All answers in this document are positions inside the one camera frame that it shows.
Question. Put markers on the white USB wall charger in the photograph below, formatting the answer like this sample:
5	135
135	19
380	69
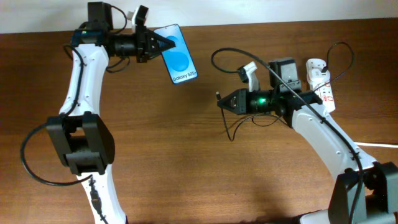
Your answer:
316	76

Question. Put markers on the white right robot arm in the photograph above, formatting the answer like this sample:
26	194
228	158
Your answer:
365	190

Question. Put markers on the white power strip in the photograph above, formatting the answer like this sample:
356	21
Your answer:
323	90

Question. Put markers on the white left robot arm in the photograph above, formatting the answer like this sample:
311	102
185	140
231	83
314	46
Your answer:
81	139

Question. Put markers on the blue Galaxy smartphone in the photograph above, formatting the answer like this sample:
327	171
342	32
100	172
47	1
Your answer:
178	60

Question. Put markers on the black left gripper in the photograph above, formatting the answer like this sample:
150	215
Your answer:
143	49

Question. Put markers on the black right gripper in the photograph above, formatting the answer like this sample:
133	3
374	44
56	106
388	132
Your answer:
243	106

